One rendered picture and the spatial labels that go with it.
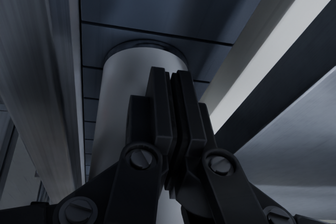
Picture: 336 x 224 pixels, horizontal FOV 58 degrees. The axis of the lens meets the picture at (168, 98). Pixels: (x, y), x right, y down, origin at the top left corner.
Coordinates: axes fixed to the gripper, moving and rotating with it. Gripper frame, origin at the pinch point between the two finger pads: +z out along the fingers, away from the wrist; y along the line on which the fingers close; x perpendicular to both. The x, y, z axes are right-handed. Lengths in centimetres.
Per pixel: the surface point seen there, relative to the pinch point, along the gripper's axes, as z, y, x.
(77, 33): 7.0, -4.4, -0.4
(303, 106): 8.3, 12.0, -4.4
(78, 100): 9.5, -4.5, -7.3
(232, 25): 6.0, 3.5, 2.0
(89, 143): 12.0, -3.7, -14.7
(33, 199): 34, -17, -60
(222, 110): 3.6, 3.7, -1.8
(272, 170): 13.3, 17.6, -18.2
